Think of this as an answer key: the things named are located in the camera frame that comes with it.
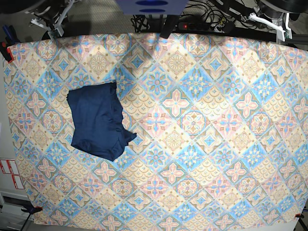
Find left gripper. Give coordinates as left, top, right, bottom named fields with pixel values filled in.
left=248, top=0, right=306, bottom=41

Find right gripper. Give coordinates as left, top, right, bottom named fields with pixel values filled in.
left=24, top=0, right=75, bottom=39

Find blue long-sleeve T-shirt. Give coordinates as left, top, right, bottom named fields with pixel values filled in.
left=66, top=82, right=137, bottom=161

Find blue clamp upper left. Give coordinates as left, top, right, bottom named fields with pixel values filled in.
left=2, top=25, right=21, bottom=45

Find red black clamp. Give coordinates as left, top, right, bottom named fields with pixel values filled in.
left=0, top=42, right=14, bottom=63

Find white power strip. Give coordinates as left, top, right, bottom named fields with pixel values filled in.
left=177, top=22, right=224, bottom=33

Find patterned tile tablecloth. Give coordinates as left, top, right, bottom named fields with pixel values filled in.
left=3, top=33, right=308, bottom=231

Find red white label stickers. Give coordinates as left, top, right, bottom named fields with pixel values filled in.
left=0, top=159, right=24, bottom=190

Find black clamp lower left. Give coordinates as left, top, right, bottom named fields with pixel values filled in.
left=21, top=205, right=42, bottom=215

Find black clamp lower right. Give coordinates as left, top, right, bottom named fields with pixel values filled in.
left=295, top=214, right=304, bottom=218

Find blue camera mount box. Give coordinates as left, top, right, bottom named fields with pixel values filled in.
left=116, top=0, right=188, bottom=15

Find black support post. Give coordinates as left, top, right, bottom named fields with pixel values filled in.
left=160, top=15, right=180, bottom=39

